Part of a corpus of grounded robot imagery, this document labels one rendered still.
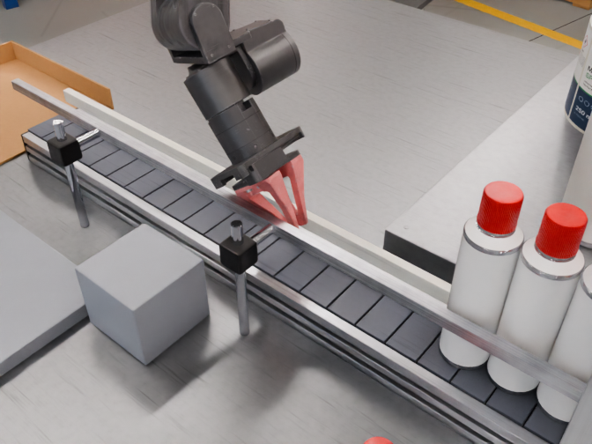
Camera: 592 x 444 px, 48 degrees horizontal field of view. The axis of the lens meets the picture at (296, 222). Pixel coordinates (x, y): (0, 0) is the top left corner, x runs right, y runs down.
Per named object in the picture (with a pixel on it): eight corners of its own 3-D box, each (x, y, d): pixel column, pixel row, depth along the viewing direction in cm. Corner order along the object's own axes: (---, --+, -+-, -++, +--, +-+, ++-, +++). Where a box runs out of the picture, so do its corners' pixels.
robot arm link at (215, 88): (172, 78, 72) (188, 63, 67) (221, 52, 75) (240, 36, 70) (204, 133, 74) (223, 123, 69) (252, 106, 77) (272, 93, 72)
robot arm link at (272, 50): (149, 14, 70) (187, 11, 64) (233, -26, 75) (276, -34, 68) (194, 115, 76) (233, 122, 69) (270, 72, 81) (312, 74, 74)
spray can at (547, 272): (544, 365, 66) (606, 205, 53) (533, 403, 63) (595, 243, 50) (493, 345, 68) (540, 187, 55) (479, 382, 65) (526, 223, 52)
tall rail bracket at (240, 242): (286, 309, 79) (285, 201, 68) (245, 346, 75) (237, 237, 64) (266, 297, 80) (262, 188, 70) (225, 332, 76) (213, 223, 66)
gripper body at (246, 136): (309, 138, 74) (276, 80, 73) (248, 181, 68) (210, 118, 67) (276, 153, 79) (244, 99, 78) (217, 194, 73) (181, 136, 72)
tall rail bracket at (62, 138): (125, 209, 94) (103, 107, 83) (82, 235, 89) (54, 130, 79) (110, 200, 95) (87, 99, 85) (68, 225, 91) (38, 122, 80)
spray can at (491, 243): (499, 352, 68) (549, 193, 54) (468, 379, 65) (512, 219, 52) (459, 322, 71) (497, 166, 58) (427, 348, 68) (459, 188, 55)
